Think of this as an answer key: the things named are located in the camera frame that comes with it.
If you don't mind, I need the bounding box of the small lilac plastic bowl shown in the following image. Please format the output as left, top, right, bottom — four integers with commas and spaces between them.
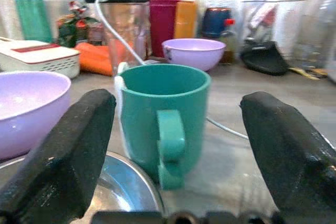
161, 38, 227, 72

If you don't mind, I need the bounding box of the white cable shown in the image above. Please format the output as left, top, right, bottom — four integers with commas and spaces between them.
94, 0, 249, 156

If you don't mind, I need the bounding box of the clear plastic container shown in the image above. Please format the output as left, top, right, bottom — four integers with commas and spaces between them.
240, 0, 309, 59

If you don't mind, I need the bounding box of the magenta plastic tumbler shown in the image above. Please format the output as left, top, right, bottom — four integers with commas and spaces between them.
149, 0, 182, 58

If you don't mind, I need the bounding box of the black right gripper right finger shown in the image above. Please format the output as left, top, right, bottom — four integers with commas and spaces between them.
240, 91, 336, 224

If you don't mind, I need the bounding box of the clear jar with black lid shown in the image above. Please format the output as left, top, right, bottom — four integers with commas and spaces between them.
84, 0, 151, 77

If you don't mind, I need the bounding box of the large lilac plastic bowl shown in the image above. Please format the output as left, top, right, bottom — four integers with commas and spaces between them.
0, 70, 72, 161

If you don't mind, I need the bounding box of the orange plastic container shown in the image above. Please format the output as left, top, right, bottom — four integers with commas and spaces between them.
173, 0, 198, 40

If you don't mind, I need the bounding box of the teal plastic mug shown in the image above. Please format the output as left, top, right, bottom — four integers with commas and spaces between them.
114, 63, 212, 190

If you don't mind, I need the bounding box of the red green floral packet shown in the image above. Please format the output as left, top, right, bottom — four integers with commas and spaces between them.
56, 1, 102, 48

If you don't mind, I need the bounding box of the steel plate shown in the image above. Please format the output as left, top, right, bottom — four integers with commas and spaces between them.
0, 151, 165, 221

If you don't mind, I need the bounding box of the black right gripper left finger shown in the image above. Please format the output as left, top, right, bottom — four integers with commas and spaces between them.
0, 89, 117, 224

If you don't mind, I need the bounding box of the black dustpan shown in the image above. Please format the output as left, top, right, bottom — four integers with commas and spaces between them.
240, 39, 289, 76

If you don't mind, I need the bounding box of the teal water bottle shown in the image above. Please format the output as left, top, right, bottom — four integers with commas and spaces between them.
9, 0, 53, 43

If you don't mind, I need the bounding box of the dark blue jar red knob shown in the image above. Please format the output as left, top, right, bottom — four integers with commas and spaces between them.
202, 7, 236, 39

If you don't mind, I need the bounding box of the white and red plastic box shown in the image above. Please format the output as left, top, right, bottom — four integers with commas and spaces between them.
0, 37, 81, 79

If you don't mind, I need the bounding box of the orange cloth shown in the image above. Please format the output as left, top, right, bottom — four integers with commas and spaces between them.
74, 42, 114, 77

